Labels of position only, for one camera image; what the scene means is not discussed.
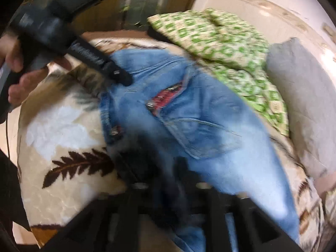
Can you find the person's left hand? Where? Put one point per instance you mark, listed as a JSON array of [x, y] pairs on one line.
[[15, 57]]

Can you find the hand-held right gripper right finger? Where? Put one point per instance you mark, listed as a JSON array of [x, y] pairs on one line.
[[194, 178]]

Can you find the green checkered quilt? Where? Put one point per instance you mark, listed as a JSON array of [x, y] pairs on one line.
[[210, 36]]

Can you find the grey quilted pillow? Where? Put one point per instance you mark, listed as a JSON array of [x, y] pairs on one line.
[[302, 89]]

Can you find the beige wall switch plate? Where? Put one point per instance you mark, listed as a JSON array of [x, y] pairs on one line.
[[329, 30]]

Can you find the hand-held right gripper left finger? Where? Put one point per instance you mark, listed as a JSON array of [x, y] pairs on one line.
[[136, 165]]

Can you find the beige pillow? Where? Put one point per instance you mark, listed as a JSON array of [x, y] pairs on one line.
[[326, 183]]

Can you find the blue denim pants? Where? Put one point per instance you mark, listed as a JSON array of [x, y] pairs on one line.
[[210, 126]]

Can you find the leaf print fleece blanket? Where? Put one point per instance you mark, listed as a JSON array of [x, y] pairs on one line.
[[52, 131]]

